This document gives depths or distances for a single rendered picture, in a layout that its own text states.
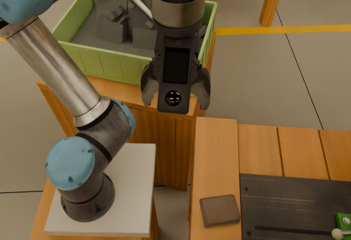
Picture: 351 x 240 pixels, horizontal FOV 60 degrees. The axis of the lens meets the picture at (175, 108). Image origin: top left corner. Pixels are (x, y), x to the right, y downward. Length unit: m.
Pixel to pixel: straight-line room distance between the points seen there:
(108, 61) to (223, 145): 0.56
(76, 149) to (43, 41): 0.26
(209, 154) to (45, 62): 0.55
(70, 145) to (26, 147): 1.47
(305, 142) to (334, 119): 1.31
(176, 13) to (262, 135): 0.73
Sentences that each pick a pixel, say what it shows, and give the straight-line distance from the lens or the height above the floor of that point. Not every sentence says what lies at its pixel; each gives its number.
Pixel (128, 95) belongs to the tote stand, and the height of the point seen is 0.79.
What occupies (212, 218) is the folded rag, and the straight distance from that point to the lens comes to 0.87.
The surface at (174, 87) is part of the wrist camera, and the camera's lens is 0.44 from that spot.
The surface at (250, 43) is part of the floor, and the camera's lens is 2.73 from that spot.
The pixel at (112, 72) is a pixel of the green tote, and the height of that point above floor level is 0.84.
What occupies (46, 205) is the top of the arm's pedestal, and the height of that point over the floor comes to 0.85.
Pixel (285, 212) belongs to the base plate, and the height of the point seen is 0.90.
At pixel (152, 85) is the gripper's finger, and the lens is 0.53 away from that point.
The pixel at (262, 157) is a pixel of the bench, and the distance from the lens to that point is 1.03.
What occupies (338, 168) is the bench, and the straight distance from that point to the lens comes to 1.10.
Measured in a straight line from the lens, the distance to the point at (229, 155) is 0.98.
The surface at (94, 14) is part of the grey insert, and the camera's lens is 1.58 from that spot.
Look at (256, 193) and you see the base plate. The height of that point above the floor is 0.90.
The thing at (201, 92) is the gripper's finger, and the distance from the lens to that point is 0.53.
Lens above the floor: 1.76
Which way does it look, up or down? 54 degrees down
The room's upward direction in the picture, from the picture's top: straight up
